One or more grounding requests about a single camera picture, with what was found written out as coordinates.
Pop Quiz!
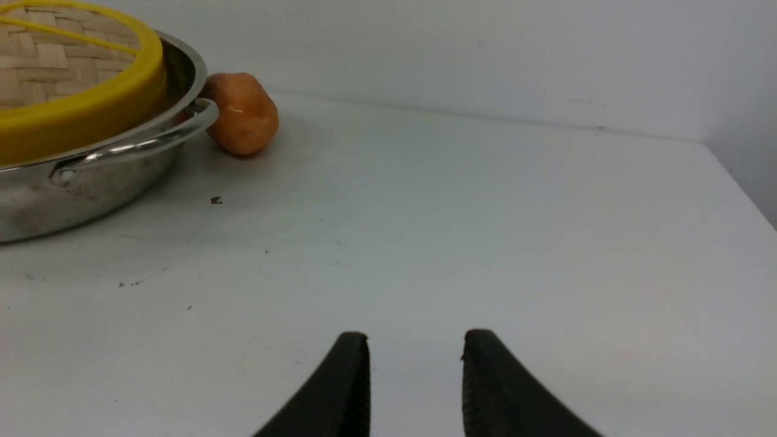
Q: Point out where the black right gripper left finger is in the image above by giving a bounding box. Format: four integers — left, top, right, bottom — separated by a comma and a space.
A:
255, 331, 371, 436

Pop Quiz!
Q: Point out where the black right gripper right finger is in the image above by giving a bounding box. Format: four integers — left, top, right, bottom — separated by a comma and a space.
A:
461, 329, 600, 436

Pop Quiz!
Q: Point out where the woven bamboo steamer lid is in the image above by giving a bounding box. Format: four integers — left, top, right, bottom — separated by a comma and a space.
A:
1, 1, 168, 166

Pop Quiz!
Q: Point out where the stainless steel pot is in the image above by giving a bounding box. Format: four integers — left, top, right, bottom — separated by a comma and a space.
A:
1, 32, 219, 243

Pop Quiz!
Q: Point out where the brown toy potato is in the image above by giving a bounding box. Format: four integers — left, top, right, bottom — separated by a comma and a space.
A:
200, 72, 280, 158

